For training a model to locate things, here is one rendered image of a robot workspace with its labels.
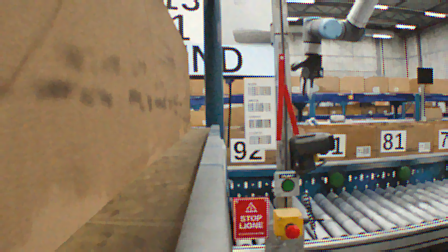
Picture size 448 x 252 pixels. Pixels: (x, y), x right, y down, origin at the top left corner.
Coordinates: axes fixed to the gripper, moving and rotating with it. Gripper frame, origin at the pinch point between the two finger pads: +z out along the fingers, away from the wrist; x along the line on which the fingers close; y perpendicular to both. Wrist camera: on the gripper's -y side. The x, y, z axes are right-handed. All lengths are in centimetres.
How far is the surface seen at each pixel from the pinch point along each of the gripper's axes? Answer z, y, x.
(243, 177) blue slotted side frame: 37.6, -30.9, -2.1
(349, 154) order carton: 27.7, 21.4, -13.0
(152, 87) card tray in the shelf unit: -19, -81, -109
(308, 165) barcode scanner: 9, -37, -60
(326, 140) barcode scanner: 2, -33, -62
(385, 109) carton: 161, 784, 648
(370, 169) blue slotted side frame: 34, 31, -21
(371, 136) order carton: 18.8, 33.4, -14.9
